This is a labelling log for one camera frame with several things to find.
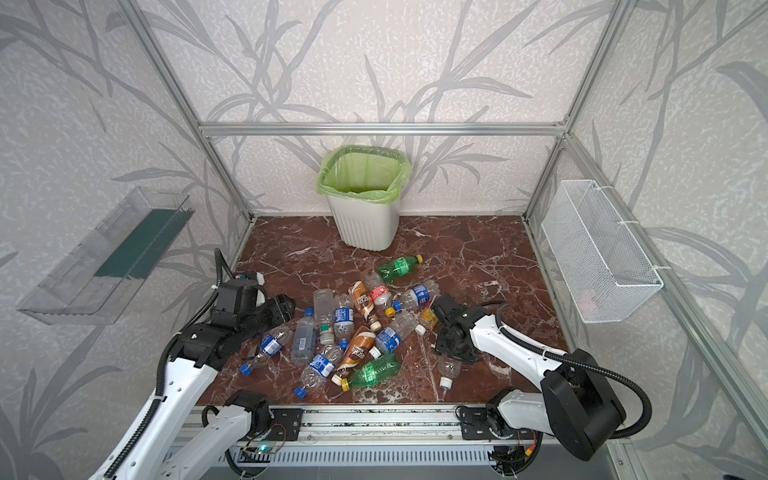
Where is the clear crushed bottle white cap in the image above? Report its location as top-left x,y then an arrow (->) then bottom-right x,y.
437,355 -> 461,391

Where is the small water bottle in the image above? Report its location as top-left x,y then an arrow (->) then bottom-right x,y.
239,324 -> 293,376

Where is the bottle with red yellow label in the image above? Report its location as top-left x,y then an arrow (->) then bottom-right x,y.
415,307 -> 439,336

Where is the clear bottle blue cap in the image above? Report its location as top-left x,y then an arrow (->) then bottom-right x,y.
290,308 -> 316,366

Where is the clear bottle green cap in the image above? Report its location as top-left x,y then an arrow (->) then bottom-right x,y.
313,289 -> 334,345

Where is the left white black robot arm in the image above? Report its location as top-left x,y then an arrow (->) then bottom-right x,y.
91,294 -> 295,479

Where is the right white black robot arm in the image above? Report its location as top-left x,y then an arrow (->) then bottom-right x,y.
431,295 -> 653,461

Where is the white ribbed trash bin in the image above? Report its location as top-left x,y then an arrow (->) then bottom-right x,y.
327,196 -> 401,251

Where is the green plastic bin liner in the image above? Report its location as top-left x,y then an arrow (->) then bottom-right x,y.
316,145 -> 412,205

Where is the water bottle blue label front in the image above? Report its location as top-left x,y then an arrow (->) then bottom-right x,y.
294,344 -> 343,399

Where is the water bottle blue label upright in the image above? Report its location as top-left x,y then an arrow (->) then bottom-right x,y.
333,294 -> 354,350

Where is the clear bottle red label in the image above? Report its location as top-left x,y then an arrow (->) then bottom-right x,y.
364,269 -> 393,309

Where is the green soda bottle yellow cap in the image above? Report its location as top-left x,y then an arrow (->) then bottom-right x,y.
377,255 -> 423,284

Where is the brown coffee bottle lower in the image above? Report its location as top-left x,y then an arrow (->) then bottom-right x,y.
331,326 -> 376,386

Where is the brown coffee bottle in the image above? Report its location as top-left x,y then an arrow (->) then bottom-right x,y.
331,326 -> 376,386
349,281 -> 382,333

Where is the brown coffee bottle upper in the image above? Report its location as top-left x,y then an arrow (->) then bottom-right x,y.
349,281 -> 382,333

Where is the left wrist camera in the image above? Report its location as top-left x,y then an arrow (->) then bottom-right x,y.
210,271 -> 266,330

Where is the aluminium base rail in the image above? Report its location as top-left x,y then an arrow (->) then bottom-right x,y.
179,403 -> 631,448

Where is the white wire mesh basket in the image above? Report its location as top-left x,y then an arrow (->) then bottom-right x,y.
542,179 -> 664,324

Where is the clear acrylic wall shelf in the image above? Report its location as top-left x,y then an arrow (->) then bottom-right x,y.
17,187 -> 194,325

